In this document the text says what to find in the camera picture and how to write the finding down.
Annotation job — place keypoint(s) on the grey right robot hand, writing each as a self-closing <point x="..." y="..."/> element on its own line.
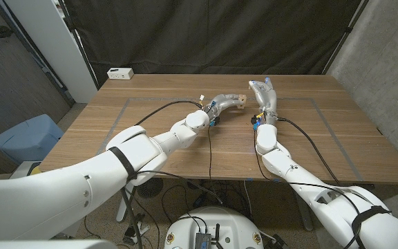
<point x="268" y="100"/>

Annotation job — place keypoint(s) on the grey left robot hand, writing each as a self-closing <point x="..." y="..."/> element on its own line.
<point x="223" y="102"/>

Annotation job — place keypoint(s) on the wooden block with holes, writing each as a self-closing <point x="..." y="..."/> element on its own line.
<point x="242" y="101"/>

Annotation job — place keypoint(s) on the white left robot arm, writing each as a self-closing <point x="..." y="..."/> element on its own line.
<point x="64" y="193"/>

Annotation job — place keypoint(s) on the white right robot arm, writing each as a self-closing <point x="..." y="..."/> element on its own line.
<point x="306" y="173"/>

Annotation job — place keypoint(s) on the black backdrop stand pole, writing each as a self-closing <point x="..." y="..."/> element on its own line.
<point x="345" y="32"/>
<point x="78" y="45"/>

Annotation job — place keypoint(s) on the white power strip box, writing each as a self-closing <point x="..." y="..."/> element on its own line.
<point x="120" y="73"/>

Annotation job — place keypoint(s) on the round black floor fan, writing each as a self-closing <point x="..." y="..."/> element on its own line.
<point x="152" y="188"/>

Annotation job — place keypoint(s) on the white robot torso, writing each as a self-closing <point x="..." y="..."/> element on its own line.
<point x="216" y="221"/>

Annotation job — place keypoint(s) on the grey table leg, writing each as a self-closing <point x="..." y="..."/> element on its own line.
<point x="306" y="221"/>

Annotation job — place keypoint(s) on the grey electronics box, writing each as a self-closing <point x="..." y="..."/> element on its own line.
<point x="202" y="241"/>

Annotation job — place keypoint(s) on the small black device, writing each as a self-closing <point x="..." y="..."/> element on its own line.
<point x="279" y="242"/>

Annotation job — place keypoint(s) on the black white floor gadget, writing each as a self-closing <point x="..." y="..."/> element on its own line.
<point x="145" y="229"/>

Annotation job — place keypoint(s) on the white table leg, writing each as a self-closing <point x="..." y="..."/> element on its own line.
<point x="121" y="211"/>

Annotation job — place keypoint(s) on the white pillar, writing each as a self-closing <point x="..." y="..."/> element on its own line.
<point x="54" y="45"/>

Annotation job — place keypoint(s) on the yellow black object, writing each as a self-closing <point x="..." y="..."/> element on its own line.
<point x="36" y="169"/>

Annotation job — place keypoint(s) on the blue plastic bin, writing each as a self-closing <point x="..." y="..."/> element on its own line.
<point x="26" y="138"/>

